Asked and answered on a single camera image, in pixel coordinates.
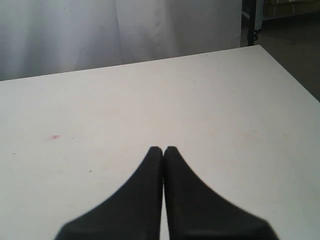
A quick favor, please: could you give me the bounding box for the black metal stand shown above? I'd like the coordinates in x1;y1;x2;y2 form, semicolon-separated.
242;0;258;46

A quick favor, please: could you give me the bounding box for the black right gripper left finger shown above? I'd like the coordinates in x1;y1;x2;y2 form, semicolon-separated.
55;146;163;240

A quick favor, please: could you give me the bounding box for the metal shelf rack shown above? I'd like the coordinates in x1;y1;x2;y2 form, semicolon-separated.
254;0;320;31

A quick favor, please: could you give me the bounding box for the white backdrop curtain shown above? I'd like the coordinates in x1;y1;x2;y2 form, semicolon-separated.
0;0;242;80

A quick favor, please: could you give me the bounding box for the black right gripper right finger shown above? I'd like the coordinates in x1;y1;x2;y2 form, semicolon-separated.
163;146;278;240

